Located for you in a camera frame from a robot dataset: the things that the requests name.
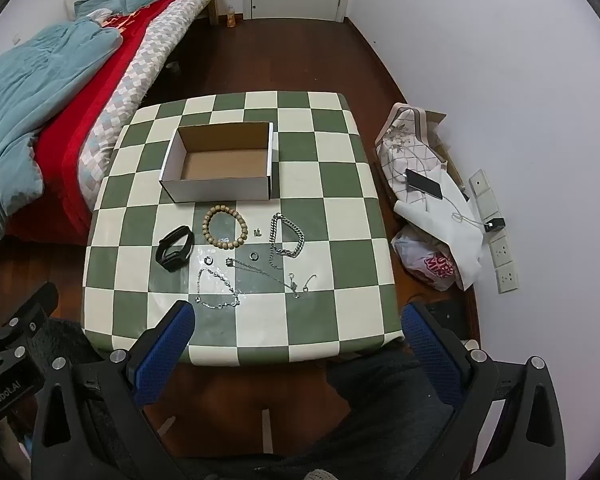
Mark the wooden bed leg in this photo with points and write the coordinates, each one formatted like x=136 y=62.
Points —
x=213 y=7

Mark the black smartphone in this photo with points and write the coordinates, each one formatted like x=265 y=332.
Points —
x=425 y=184

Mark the cardboard box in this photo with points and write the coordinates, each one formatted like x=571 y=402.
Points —
x=220 y=167

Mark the green white checkered tablecloth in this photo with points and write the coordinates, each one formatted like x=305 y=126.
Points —
x=320 y=175

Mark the person's dark trousers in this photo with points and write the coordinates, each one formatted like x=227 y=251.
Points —
x=380 y=410

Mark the white paper bag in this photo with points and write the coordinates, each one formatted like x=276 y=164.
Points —
x=445 y=230

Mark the brown cardboard piece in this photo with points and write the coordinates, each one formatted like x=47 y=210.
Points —
x=442 y=130

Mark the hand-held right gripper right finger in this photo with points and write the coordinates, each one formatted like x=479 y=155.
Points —
x=430 y=355

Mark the floral checked fabric bag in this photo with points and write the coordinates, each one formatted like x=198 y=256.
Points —
x=405 y=135

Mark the silver hook earring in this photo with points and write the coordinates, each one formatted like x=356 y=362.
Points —
x=306 y=287

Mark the plastic bag with red print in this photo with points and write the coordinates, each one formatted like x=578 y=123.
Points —
x=425 y=260

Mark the grey white diamond quilt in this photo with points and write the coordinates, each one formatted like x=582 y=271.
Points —
x=150 y=60

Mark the red blanket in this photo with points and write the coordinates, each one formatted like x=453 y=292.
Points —
x=80 y=125

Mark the black charger plug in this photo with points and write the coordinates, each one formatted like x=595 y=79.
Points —
x=494 y=224

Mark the black smart band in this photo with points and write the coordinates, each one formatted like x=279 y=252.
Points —
x=172 y=260

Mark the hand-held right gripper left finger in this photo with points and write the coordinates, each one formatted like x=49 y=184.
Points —
x=165 y=355

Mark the teal blanket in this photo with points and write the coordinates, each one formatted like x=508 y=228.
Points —
x=30 y=85

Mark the small plastic bottle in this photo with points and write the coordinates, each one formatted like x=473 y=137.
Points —
x=230 y=16

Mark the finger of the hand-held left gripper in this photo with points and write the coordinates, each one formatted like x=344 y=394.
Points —
x=25 y=315

